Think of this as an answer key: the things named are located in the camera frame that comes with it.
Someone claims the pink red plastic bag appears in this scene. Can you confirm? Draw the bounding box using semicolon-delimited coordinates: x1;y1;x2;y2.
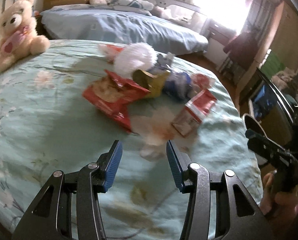
188;74;215;98

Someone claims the green floral bed sheet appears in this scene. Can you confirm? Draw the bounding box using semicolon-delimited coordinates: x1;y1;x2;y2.
0;40;263;239

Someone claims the dark red hanging coat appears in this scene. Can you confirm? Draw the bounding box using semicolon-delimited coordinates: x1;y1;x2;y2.
223;31;258;70

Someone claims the person's right hand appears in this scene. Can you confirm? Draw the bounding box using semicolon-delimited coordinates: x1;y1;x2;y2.
259;172;298;220

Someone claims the cream teddy bear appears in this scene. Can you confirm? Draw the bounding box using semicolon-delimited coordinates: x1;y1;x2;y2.
0;0;50;72

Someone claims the yellow snack packet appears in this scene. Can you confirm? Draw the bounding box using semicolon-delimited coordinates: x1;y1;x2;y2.
132;69;170;98

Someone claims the white foam fruit net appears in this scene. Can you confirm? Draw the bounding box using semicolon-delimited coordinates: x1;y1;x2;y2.
113;42;158;79

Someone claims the blue bed with quilt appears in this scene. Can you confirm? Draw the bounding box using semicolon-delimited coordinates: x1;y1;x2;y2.
41;4;208;55

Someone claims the red chip bag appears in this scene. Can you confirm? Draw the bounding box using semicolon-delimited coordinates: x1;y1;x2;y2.
82;70;150;132

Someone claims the wooden wardrobe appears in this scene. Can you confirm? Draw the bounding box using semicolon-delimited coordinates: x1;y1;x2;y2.
260;1;298;73

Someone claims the printed paper wrapper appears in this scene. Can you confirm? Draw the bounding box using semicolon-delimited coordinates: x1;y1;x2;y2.
154;53;174;71

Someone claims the white baby crib rail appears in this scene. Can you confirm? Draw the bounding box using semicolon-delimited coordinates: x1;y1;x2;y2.
149;0;208;32

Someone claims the red white carton box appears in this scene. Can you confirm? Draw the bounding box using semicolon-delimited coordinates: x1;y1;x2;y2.
171;89;217;138

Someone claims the stack of green boxes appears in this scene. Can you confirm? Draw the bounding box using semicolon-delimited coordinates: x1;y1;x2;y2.
259;49;285;79

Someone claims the white round trash bin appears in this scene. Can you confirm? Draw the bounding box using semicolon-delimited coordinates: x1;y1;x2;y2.
242;113;268;168

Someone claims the patterned white blue pillow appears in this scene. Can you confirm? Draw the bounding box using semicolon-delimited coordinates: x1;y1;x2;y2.
108;0;154;11

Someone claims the blue clear plastic wrapper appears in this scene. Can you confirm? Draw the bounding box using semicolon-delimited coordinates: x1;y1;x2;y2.
163;72;191;100

